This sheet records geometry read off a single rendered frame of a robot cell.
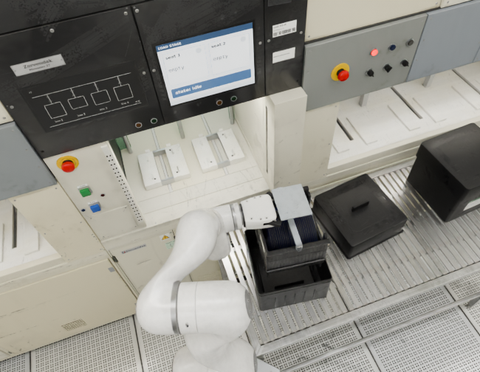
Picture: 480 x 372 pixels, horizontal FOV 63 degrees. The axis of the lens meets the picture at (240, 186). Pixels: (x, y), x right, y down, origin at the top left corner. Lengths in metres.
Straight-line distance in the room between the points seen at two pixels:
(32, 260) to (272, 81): 1.22
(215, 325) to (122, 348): 1.73
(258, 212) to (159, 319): 0.53
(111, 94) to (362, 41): 0.82
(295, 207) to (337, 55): 0.53
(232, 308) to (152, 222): 1.02
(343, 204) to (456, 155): 0.50
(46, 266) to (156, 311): 1.12
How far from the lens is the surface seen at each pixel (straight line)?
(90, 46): 1.13
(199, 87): 1.25
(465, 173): 1.80
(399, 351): 2.45
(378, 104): 2.21
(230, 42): 1.20
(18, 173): 1.40
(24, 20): 1.10
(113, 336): 2.53
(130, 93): 1.22
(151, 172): 1.86
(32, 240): 1.91
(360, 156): 1.92
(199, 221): 0.82
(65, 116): 1.25
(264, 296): 1.47
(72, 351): 2.60
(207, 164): 1.83
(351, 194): 1.78
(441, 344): 2.54
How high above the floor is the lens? 2.28
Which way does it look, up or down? 53 degrees down
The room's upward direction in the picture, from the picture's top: 6 degrees counter-clockwise
